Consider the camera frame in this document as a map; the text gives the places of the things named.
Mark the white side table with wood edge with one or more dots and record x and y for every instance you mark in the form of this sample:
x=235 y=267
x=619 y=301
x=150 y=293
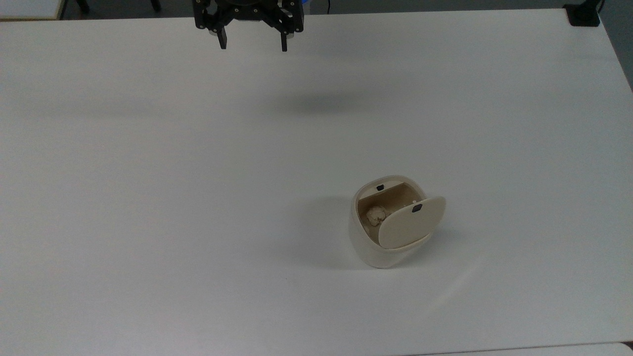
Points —
x=29 y=9

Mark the cream trash bin lid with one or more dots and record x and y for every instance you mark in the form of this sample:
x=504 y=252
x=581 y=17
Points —
x=410 y=222

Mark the black table clamp mount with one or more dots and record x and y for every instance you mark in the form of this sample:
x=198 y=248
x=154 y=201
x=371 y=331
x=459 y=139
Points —
x=583 y=14

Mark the black chair leg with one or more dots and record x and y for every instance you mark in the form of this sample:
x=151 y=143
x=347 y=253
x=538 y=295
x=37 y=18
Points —
x=155 y=4
x=82 y=5

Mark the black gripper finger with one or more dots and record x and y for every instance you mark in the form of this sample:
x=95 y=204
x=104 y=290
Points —
x=222 y=38
x=284 y=40

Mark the white adjacent table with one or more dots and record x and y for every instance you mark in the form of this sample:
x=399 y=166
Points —
x=544 y=350

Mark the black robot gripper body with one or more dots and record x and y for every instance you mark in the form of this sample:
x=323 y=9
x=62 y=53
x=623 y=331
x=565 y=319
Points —
x=247 y=9

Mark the crumpled paper ball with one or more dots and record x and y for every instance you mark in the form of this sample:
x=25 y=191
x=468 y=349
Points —
x=376 y=215

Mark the cream trash bin body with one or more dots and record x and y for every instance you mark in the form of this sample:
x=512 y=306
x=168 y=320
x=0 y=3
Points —
x=363 y=244

